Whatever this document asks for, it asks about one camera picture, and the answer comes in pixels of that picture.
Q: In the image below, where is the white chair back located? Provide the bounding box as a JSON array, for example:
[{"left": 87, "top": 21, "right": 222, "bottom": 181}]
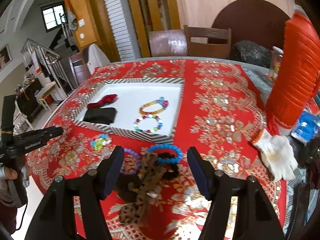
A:
[{"left": 82, "top": 44, "right": 111, "bottom": 75}]

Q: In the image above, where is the orange ribbed plastic bottle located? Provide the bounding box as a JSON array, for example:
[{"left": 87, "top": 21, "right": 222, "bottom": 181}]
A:
[{"left": 266, "top": 11, "right": 319, "bottom": 134}]

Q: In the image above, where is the orange bead bracelet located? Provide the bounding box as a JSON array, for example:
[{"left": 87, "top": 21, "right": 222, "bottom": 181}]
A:
[{"left": 139, "top": 96, "right": 170, "bottom": 116}]

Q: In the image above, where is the dark wooden side chair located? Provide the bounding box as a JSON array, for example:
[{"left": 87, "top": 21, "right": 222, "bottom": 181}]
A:
[{"left": 68, "top": 53, "right": 91, "bottom": 86}]

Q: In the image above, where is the brown scrunchie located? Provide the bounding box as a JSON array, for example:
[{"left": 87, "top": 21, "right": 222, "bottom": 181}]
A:
[{"left": 116, "top": 173, "right": 142, "bottom": 203}]

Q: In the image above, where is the red velvet hair bow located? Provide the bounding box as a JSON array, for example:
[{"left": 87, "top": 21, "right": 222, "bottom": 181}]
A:
[{"left": 87, "top": 94, "right": 117, "bottom": 109}]

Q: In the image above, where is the brown padded chair back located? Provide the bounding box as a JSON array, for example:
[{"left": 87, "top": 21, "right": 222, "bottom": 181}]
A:
[{"left": 149, "top": 29, "right": 188, "bottom": 57}]

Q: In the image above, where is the blue bead bracelet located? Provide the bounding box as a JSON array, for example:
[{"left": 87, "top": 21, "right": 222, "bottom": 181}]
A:
[{"left": 147, "top": 143, "right": 184, "bottom": 165}]

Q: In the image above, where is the person's left hand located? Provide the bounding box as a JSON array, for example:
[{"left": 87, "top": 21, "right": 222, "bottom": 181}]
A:
[{"left": 1, "top": 165, "right": 30, "bottom": 203}]

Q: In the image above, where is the dark round table top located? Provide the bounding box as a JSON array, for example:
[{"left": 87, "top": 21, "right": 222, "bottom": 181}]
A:
[{"left": 212, "top": 0, "right": 290, "bottom": 49}]

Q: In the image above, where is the white work glove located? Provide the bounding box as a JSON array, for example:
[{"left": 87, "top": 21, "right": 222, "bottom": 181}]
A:
[{"left": 251, "top": 129, "right": 298, "bottom": 181}]

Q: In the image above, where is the black power cable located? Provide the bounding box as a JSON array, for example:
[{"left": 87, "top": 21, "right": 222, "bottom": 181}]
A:
[{"left": 15, "top": 202, "right": 28, "bottom": 231}]

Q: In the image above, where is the metal stair railing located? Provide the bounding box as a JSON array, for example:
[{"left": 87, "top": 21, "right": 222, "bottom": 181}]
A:
[{"left": 21, "top": 38, "right": 74, "bottom": 96}]

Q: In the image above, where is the black plastic bag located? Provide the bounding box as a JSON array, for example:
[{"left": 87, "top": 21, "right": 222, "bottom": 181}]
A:
[{"left": 230, "top": 40, "right": 272, "bottom": 68}]

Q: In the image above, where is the pastel flower bead bracelet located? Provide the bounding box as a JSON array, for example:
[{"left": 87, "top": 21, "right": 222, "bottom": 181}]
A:
[{"left": 90, "top": 133, "right": 113, "bottom": 151}]

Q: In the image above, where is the striped white tray box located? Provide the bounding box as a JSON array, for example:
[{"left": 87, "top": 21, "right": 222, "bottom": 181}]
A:
[{"left": 71, "top": 77, "right": 185, "bottom": 144}]

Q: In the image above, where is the wooden slatted chair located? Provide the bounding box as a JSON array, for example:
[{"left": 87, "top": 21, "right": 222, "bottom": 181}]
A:
[{"left": 184, "top": 25, "right": 232, "bottom": 59}]

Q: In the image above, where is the blue plastic package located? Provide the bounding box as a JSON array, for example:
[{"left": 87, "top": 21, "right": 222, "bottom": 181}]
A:
[{"left": 291, "top": 111, "right": 319, "bottom": 144}]

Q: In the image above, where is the leopard print hair bow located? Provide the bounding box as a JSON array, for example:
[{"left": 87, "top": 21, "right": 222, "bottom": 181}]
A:
[{"left": 119, "top": 153, "right": 167, "bottom": 225}]

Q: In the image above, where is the multicolour bead bracelet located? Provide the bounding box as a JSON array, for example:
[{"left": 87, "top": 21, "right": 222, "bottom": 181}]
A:
[{"left": 133, "top": 114, "right": 163, "bottom": 133}]

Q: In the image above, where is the clear plastic jar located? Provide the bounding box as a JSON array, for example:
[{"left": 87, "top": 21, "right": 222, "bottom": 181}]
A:
[{"left": 268, "top": 46, "right": 283, "bottom": 80}]

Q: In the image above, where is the framed wall picture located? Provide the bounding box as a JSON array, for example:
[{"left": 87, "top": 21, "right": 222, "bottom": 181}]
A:
[{"left": 0, "top": 45, "right": 12, "bottom": 70}]

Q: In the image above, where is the purple bead bracelet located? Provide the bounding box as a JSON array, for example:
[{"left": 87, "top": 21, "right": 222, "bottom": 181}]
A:
[{"left": 120, "top": 147, "right": 142, "bottom": 176}]

